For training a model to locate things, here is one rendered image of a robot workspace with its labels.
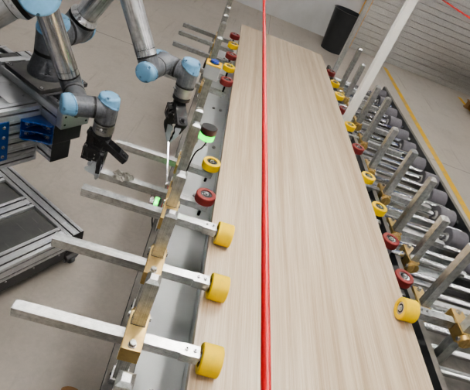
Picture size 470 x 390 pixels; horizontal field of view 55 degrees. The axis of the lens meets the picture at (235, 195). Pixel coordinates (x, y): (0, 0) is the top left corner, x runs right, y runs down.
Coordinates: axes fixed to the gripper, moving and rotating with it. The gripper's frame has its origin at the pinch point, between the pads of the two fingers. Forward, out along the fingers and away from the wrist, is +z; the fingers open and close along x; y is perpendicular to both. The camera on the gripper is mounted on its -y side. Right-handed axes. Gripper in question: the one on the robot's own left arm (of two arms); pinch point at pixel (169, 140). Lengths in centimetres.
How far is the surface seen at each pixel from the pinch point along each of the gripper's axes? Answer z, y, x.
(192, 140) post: -14.8, -22.2, -0.6
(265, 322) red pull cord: -69, -140, 35
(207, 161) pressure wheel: 4.5, -5.4, -17.2
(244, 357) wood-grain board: 5, -99, -5
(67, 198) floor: 95, 70, 28
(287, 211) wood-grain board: 5, -34, -46
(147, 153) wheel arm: 10.2, 3.2, 6.9
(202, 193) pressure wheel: 4.8, -27.7, -9.9
